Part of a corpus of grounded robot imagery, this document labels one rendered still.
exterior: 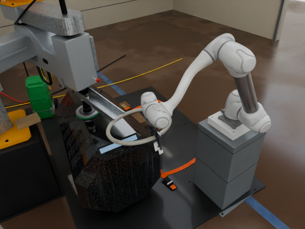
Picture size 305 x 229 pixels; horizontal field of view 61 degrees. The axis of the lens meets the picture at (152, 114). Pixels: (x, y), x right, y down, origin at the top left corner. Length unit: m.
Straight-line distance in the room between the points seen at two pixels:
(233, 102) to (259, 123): 0.26
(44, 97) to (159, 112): 2.65
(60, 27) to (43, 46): 0.44
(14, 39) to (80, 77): 0.68
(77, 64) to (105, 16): 5.67
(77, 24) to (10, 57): 0.74
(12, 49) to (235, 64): 1.80
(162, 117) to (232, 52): 0.52
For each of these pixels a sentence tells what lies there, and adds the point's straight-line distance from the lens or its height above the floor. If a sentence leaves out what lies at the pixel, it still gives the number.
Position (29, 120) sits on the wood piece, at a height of 0.83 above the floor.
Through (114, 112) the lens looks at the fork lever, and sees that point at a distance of 2.12.
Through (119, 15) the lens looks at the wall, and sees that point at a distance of 7.88.
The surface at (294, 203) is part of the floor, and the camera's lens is 2.91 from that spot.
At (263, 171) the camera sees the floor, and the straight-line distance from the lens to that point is 3.08.
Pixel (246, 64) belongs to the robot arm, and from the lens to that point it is 1.48.
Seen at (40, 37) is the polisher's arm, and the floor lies 1.47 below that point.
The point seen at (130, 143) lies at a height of 1.04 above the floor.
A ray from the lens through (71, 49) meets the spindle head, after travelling 2.03.
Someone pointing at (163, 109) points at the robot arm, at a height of 1.36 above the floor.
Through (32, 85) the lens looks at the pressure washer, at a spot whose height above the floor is 0.51.
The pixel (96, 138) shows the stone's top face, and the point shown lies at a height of 0.83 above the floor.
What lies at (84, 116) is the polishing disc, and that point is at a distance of 2.35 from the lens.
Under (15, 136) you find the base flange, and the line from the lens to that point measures 2.50.
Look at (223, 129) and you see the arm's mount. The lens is 2.13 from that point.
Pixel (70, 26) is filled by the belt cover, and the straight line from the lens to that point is 1.98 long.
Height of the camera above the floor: 2.18
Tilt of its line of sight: 36 degrees down
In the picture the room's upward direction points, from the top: 3 degrees counter-clockwise
